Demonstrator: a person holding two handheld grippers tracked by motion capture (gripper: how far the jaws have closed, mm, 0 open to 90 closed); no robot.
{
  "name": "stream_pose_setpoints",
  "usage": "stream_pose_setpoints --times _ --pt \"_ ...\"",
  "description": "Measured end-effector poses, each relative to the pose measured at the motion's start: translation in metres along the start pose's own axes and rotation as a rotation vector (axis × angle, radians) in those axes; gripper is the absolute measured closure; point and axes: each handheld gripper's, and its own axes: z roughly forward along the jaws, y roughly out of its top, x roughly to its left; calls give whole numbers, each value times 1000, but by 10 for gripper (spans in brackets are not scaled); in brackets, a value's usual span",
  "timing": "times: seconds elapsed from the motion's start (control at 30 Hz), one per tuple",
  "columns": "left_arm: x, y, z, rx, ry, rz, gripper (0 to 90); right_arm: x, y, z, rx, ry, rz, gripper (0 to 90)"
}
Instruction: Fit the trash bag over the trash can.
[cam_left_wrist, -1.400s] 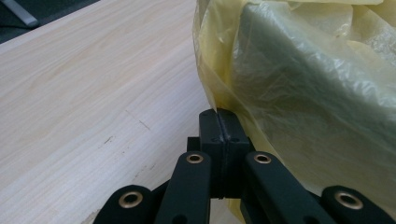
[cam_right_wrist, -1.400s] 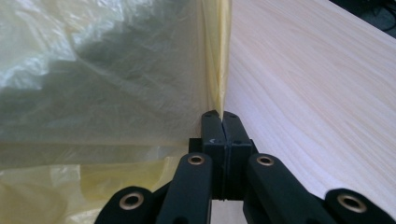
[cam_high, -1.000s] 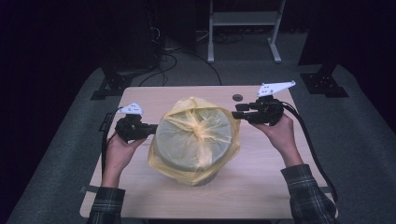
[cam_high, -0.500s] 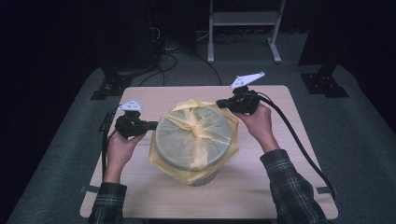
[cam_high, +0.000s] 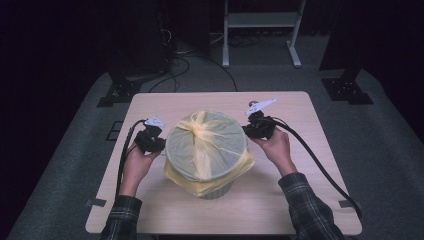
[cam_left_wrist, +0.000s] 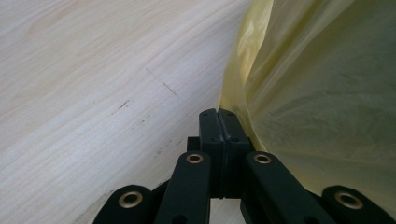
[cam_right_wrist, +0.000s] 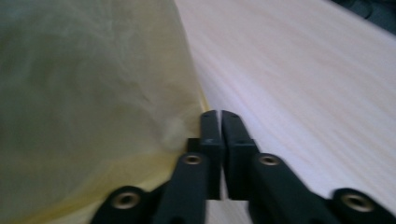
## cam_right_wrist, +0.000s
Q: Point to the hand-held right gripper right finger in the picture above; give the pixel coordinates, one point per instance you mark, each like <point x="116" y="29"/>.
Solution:
<point x="238" y="143"/>

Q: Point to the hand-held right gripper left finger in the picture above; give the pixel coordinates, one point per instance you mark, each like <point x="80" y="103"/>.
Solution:
<point x="211" y="143"/>

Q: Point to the yellow plastic trash bag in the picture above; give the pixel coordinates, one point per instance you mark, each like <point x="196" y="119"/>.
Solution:
<point x="87" y="93"/>

